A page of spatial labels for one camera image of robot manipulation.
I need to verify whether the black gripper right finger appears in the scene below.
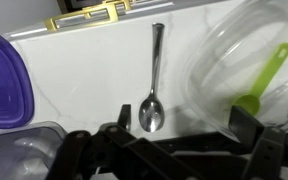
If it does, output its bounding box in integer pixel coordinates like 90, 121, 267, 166
229, 106, 288, 180

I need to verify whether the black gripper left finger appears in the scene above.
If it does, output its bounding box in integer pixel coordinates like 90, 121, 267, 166
45, 104, 204, 180

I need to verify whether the metal spoon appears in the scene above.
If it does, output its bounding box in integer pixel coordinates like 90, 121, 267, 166
139, 23, 165, 132

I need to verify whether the green measuring spoon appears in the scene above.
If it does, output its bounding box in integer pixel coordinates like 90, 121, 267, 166
232, 42, 288, 115

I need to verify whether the clear plastic lunch box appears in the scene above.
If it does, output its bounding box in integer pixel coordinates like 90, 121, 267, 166
181, 0, 288, 139

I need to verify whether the clear storage container stack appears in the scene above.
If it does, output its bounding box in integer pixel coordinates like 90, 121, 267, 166
0, 122, 67, 180

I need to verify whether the purple container lid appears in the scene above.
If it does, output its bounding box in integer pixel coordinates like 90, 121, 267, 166
0, 35, 34, 129

